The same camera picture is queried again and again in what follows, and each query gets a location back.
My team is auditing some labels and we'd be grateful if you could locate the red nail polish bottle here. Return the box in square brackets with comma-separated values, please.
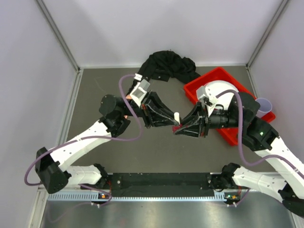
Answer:
[172, 124, 182, 134]

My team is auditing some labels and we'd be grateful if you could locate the right aluminium frame post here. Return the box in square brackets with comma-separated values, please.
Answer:
[246, 0, 291, 70]

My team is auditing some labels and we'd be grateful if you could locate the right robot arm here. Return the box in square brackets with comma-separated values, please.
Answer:
[172, 86, 304, 217]

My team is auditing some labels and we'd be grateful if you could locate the black shirt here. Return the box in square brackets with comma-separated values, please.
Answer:
[137, 50, 200, 84]

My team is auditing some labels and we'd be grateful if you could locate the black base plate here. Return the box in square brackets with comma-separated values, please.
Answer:
[103, 172, 226, 198]

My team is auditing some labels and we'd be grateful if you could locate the left aluminium frame post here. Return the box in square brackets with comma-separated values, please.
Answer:
[35, 0, 83, 190]

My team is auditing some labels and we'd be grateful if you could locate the purple cable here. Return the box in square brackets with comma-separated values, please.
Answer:
[215, 90, 304, 180]
[25, 74, 143, 186]

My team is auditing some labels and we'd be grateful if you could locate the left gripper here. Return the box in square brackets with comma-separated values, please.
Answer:
[122, 91, 181, 130]

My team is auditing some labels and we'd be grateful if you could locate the aluminium frame post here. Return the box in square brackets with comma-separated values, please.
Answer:
[35, 0, 83, 190]
[246, 0, 291, 70]

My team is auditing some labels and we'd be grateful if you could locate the mannequin hand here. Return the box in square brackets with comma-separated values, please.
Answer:
[124, 95, 132, 119]

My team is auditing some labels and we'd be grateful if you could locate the lavender plastic cup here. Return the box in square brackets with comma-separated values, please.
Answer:
[256, 98, 273, 118]

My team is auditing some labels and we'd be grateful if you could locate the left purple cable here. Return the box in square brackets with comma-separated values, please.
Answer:
[25, 74, 143, 186]

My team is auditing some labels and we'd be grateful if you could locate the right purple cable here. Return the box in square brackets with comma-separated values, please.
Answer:
[215, 90, 304, 180]

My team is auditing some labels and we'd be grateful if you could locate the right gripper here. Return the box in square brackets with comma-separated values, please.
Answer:
[174, 101, 245, 137]

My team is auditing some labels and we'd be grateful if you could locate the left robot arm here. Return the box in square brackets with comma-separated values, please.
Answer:
[35, 92, 181, 194]

